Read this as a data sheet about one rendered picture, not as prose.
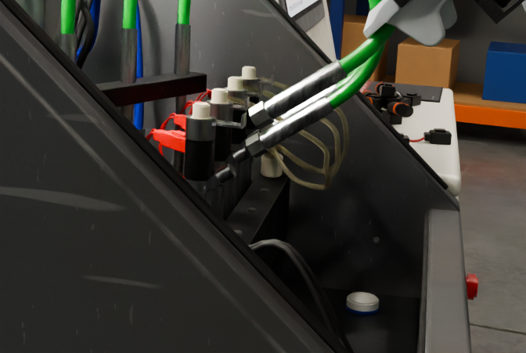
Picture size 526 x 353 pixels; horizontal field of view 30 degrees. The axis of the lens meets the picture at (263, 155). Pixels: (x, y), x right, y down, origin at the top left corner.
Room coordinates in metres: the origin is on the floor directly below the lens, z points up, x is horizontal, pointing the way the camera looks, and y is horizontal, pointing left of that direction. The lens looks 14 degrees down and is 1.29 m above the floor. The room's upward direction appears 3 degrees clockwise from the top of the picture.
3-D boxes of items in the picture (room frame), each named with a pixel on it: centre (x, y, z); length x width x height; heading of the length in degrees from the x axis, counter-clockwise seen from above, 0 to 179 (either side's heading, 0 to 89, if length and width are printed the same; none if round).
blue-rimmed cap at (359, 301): (1.11, -0.13, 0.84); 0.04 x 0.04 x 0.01
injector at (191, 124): (0.89, 0.05, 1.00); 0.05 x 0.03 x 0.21; 81
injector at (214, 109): (0.97, 0.04, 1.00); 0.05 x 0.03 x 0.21; 81
